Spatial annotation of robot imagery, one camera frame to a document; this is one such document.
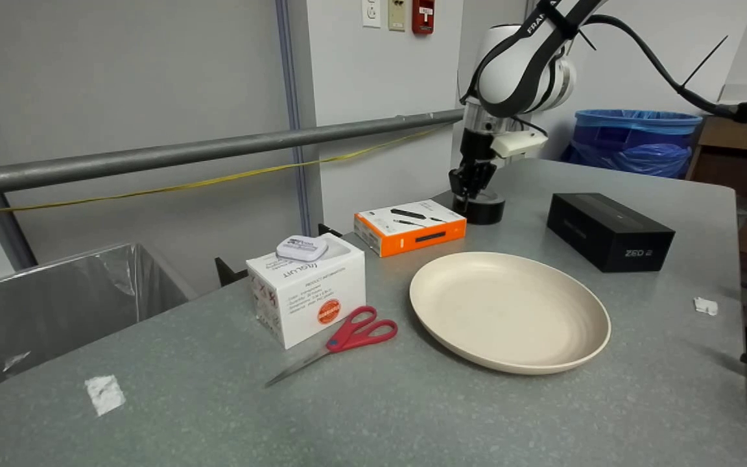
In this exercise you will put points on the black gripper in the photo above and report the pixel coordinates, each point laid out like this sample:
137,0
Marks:
482,145

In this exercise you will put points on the black masking tape roll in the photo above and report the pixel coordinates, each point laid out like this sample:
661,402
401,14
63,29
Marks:
486,214

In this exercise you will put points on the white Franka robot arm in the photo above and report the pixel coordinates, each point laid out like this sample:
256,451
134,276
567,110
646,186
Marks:
521,68

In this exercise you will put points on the white round plate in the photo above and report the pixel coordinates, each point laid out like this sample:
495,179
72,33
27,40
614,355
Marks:
509,311

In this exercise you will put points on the small crumpled white tape piece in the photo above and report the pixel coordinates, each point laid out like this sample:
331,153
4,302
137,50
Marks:
707,306

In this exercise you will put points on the flat white tape patch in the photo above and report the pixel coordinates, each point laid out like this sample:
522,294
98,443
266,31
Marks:
104,394

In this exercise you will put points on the orange and white flat box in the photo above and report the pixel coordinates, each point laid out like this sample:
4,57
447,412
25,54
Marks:
410,225

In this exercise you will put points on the black rectangular box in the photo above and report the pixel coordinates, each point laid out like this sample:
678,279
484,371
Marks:
608,228

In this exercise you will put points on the blue plastic bin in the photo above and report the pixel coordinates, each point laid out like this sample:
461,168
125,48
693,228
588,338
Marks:
633,144

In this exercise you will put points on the red fire alarm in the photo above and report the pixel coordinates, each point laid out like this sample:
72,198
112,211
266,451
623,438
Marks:
425,15

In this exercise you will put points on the small white rounded device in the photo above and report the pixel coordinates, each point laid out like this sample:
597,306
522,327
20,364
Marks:
303,247

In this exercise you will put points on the white cardboard box orange dot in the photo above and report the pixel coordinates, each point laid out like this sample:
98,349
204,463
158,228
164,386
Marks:
304,298

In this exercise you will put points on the brown wooden cabinet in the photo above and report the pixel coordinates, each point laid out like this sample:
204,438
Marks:
741,164

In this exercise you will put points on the grey plastic-lined bin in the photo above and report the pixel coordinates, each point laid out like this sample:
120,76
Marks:
54,311

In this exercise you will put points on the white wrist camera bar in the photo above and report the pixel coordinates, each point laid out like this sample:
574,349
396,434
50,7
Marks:
521,144

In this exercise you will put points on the white wall panel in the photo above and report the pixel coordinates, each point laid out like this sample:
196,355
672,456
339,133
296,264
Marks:
364,79

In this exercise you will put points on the beige wall plate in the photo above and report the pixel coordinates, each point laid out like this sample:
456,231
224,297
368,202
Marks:
397,14

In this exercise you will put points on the white wall switch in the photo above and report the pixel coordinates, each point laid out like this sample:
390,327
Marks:
372,11

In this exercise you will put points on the grey vertical metal post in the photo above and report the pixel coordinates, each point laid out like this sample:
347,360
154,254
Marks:
296,68

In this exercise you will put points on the black table bracket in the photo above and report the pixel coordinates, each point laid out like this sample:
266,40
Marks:
230,269

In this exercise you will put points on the grey metal rail pipe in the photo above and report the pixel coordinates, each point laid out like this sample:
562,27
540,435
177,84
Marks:
176,157

